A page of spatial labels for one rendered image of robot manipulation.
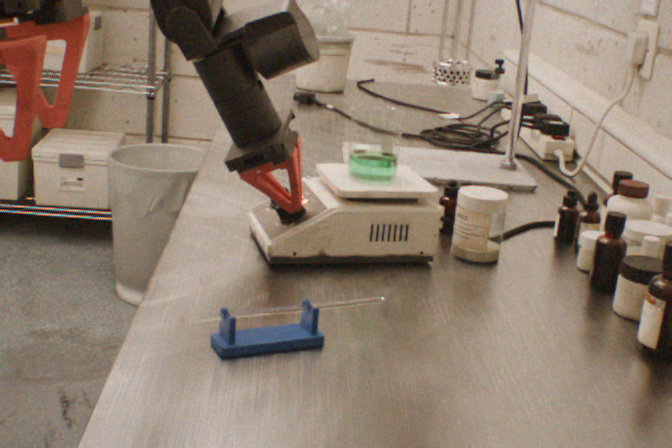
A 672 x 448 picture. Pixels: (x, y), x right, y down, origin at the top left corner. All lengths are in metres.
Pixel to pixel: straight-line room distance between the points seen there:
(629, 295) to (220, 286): 0.43
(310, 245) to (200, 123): 2.60
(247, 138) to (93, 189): 2.31
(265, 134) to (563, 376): 0.40
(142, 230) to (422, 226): 1.77
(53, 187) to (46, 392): 1.08
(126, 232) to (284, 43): 1.89
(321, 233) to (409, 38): 2.56
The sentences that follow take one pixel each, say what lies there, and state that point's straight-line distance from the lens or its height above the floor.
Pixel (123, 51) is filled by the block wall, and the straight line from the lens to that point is 3.66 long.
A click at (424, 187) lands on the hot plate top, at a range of 1.13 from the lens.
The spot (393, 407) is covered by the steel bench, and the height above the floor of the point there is 0.75.
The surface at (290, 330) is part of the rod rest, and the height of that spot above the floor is 0.76.
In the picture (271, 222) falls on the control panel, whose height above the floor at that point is 0.79.
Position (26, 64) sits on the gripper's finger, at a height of 1.03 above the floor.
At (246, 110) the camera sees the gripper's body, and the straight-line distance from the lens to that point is 1.04.
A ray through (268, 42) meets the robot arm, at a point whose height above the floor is 1.00.
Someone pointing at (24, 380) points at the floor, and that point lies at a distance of 2.51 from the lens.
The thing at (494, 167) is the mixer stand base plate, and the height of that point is 0.76.
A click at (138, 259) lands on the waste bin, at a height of 0.15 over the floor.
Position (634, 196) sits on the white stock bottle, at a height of 0.84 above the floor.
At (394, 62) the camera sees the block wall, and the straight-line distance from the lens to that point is 3.62.
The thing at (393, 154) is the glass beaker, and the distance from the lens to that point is 1.12.
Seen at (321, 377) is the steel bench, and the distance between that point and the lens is 0.85.
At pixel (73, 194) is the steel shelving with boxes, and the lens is 3.36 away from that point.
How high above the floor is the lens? 1.12
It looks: 17 degrees down
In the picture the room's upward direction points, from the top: 5 degrees clockwise
